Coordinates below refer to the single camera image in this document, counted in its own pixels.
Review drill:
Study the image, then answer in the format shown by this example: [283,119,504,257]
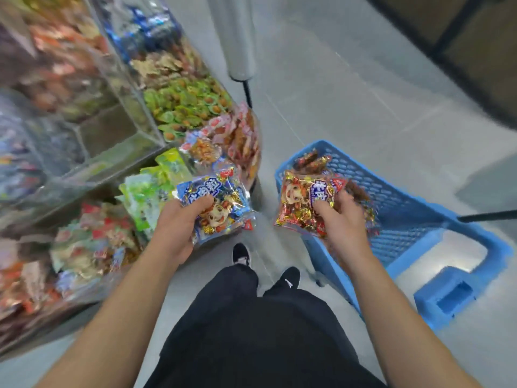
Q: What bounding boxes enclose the person's left hand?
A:
[152,193,215,264]

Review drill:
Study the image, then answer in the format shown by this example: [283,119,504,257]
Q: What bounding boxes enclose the person's right hand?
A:
[313,188,374,267]

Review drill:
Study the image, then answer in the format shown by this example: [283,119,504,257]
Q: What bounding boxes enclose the handful of red snack packets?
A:
[275,171,348,238]

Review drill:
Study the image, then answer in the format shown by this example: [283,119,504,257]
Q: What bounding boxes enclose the handful of blue snack packets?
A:
[173,168,255,243]

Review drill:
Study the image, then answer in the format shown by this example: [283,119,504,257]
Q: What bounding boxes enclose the blue plastic shopping basket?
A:
[275,140,514,332]

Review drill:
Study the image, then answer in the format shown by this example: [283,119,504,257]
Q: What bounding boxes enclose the clear acrylic snack shelves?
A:
[0,0,263,352]

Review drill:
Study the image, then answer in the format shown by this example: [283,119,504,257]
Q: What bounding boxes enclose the person's right forearm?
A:
[347,254,481,388]

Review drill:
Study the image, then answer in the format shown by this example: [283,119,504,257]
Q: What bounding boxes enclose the person's left forearm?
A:
[36,246,191,388]

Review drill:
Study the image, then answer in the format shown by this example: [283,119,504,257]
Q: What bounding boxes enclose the person's black clothing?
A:
[145,264,389,388]

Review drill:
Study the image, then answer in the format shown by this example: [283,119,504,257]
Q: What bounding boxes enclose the pile of lime green packets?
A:
[117,148,195,239]

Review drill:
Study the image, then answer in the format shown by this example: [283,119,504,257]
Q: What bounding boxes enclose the black shoe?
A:
[233,242,251,267]
[273,266,302,292]

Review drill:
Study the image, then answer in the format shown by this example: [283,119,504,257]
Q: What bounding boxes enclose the pile of beige packets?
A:
[50,202,140,300]

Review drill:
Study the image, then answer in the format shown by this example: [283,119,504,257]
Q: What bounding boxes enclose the pile of pink-label meat packets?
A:
[179,107,261,186]

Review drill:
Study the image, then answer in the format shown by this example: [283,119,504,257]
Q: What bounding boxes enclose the pile of green egg packets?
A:
[144,77,235,142]

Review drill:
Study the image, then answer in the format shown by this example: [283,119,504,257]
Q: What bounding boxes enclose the pile of orange brown packets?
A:
[16,12,106,118]

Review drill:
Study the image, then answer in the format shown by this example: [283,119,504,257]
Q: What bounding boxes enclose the pile of blue orange packets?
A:
[105,0,183,57]

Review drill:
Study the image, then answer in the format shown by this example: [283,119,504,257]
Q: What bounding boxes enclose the wooden cabinet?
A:
[364,0,517,130]

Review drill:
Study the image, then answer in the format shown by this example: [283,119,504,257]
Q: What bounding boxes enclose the black pull handle bar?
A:
[459,210,517,223]

